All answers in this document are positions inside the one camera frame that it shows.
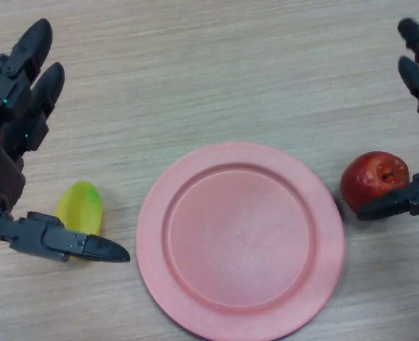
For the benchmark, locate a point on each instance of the red apple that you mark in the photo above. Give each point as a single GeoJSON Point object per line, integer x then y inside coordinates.
{"type": "Point", "coordinates": [371, 181]}

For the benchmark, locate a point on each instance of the pink round plate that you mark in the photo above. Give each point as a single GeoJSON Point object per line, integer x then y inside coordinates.
{"type": "Point", "coordinates": [240, 240]}

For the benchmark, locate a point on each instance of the yellow green starfruit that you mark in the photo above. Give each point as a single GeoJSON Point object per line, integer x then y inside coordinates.
{"type": "Point", "coordinates": [80, 209]}

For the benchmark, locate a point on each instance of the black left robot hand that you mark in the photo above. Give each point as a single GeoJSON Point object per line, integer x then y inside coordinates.
{"type": "Point", "coordinates": [7, 106]}

